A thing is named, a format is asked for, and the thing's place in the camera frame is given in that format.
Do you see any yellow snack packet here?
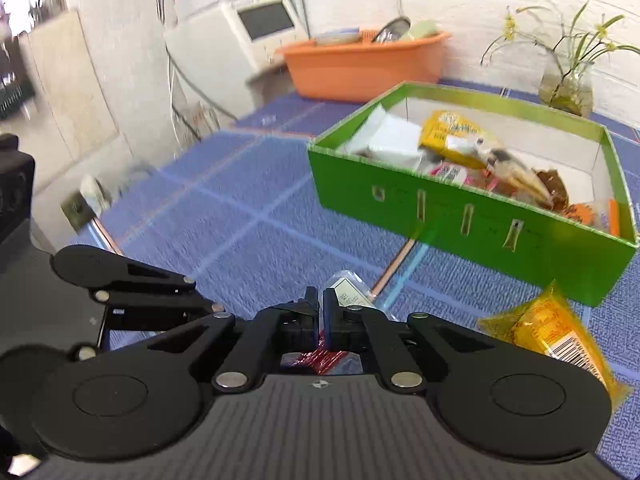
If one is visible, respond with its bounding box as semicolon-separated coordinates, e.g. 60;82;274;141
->
417;109;502;169
476;280;635;419

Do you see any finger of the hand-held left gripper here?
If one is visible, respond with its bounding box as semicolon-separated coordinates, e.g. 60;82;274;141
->
67;342;109;364
91;259;227;334

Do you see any beige marble slab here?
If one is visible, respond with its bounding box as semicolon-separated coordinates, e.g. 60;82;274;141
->
19;9;122;163

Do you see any clear red snack packet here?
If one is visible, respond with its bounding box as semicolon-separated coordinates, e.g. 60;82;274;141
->
279;269;398;377

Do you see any blue checked tablecloth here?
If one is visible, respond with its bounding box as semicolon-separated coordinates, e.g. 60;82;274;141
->
94;77;640;480

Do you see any green cardboard box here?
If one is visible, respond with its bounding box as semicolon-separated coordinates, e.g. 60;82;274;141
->
306;81;640;309

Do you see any glass vase with plant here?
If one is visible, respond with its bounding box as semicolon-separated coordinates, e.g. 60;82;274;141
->
479;0;640;119

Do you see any white appliance with screen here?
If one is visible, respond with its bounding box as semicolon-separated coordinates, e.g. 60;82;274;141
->
162;0;312;77

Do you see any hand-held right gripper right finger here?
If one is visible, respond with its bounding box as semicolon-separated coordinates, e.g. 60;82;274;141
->
322;286;502;394

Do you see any brown snack piece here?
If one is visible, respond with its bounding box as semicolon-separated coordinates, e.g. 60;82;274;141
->
533;169;572;212

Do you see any white snack packet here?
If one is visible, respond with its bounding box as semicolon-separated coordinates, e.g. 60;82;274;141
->
343;104;422;162

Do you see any metal pot lid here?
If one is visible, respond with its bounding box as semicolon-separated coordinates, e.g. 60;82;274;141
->
372;16;412;44

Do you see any grey wall socket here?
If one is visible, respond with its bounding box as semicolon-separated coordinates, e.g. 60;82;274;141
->
60;174;113;228

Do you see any bundle of appliance cables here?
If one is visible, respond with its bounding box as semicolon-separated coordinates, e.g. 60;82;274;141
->
154;0;238;147

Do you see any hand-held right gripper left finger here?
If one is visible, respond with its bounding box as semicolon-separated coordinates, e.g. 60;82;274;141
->
147;286;321;394

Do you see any pink snack packet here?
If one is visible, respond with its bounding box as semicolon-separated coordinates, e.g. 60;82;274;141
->
429;161;472;184

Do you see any green sponge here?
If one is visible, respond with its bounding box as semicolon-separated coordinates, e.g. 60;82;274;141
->
407;19;442;42

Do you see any orange plastic basin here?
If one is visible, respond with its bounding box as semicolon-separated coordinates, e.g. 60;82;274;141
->
274;30;452;104

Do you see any orange snack packet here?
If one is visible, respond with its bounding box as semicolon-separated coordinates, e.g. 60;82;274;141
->
561;199;622;237

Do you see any clear brown snack packet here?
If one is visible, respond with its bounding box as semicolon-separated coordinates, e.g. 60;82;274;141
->
474;146;557;207

